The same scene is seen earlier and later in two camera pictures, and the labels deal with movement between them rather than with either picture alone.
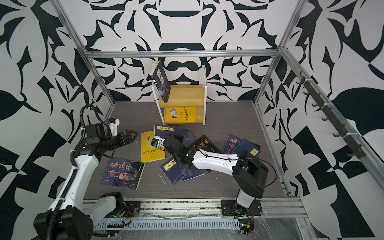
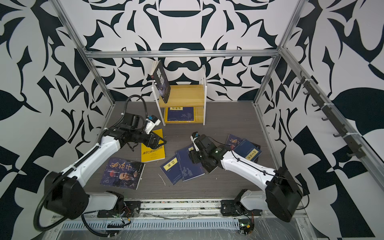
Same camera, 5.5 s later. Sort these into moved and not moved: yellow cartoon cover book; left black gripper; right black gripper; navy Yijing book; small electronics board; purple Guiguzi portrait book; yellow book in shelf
Moved: left black gripper; right black gripper
Not moved: yellow cartoon cover book; purple Guiguzi portrait book; yellow book in shelf; small electronics board; navy Yijing book
